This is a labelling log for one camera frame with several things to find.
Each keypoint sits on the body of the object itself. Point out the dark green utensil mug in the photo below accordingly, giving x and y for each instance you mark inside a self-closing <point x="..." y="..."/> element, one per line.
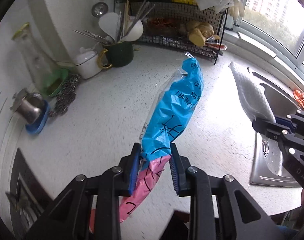
<point x="115" y="55"/>

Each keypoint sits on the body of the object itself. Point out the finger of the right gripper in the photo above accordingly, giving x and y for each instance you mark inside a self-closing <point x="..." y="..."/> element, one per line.
<point x="269" y="129"/>
<point x="285" y="122"/>

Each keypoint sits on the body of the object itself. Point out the pink and blue plastic bag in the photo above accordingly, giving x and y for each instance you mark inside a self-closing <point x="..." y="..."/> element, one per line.
<point x="168" y="118"/>

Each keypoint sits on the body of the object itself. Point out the metal scouring pad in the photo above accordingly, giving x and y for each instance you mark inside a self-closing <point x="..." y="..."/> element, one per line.
<point x="66" y="95"/>

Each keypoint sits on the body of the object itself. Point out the glass carafe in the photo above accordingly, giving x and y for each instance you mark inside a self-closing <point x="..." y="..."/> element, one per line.
<point x="45" y="73"/>

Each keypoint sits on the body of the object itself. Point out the black wire rack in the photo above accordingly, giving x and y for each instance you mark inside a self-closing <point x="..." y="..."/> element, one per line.
<point x="165" y="24"/>

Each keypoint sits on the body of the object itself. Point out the ginger root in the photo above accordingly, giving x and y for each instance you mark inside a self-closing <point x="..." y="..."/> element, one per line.
<point x="199" y="32"/>

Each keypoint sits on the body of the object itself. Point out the steel sink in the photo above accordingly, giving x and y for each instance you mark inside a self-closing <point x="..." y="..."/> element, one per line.
<point x="279" y="156"/>

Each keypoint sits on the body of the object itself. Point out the white lidded jar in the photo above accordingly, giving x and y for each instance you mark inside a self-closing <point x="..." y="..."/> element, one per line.
<point x="86" y="62"/>

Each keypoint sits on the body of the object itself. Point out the blue saucer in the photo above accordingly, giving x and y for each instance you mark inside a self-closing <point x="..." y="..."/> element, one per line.
<point x="39" y="124"/>

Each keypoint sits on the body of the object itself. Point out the steel teapot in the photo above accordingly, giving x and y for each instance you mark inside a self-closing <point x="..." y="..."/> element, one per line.
<point x="29" y="106"/>

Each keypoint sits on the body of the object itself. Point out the white rice paddle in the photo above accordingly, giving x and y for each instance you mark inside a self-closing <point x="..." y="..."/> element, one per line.
<point x="121" y="28"/>

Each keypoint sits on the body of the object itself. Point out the black gas stove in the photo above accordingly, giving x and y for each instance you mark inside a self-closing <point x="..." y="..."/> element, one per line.
<point x="26" y="196"/>

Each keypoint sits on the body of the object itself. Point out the white cloth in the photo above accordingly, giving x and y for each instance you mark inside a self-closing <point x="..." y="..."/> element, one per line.
<point x="251" y="95"/>

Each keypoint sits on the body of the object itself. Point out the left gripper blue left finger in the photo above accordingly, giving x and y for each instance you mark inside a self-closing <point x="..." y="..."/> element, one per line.
<point x="130" y="167"/>

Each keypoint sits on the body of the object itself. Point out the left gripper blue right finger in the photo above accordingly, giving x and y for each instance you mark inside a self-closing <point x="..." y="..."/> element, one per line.
<point x="178" y="166"/>

